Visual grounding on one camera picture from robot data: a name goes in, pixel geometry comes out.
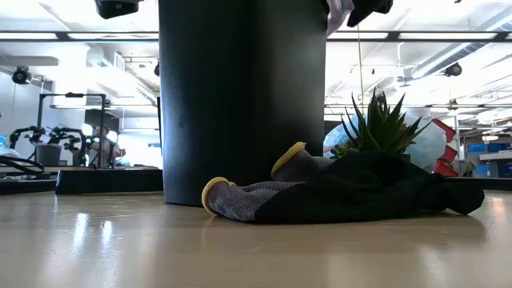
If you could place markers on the small green succulent plant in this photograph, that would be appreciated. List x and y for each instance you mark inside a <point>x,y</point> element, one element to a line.
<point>380,128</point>

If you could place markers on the long overhead light rail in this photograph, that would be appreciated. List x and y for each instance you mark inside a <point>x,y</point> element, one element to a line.
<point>62,35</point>

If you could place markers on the background wooden table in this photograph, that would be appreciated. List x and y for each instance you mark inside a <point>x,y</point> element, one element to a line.
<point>24,170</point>

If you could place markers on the black background robot arm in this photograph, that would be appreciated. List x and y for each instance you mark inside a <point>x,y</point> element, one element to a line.
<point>66,134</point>
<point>26,131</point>

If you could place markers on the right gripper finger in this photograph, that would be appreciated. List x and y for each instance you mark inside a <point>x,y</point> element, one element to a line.
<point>358,14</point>

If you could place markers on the black ceiling spotlight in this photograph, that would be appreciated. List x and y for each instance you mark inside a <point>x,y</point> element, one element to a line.
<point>21,74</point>
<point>453,69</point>
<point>157,69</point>

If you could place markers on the black plastic trash bin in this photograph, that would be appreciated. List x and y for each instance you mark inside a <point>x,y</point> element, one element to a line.
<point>240,100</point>

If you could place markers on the dark background screen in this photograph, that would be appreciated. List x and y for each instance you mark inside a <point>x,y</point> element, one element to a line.
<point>331,127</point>

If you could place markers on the grey black yellow-cuffed glove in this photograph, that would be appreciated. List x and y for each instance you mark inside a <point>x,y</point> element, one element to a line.
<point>300,164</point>
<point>240,200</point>

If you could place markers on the blue plastic trash bag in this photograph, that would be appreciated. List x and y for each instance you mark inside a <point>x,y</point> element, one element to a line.
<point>428,146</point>

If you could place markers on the black background rig frame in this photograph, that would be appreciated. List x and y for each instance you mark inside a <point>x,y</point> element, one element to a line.
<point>40,116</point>

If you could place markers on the person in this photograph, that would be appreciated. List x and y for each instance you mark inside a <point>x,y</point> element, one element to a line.
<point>105,148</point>

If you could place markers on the red metal cart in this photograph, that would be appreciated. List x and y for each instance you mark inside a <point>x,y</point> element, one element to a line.
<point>446,154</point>

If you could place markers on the blue storage bin shelf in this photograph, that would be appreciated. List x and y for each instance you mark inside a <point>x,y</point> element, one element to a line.
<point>490,152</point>

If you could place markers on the dark background bin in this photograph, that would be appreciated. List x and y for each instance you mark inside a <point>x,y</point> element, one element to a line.
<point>49,154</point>

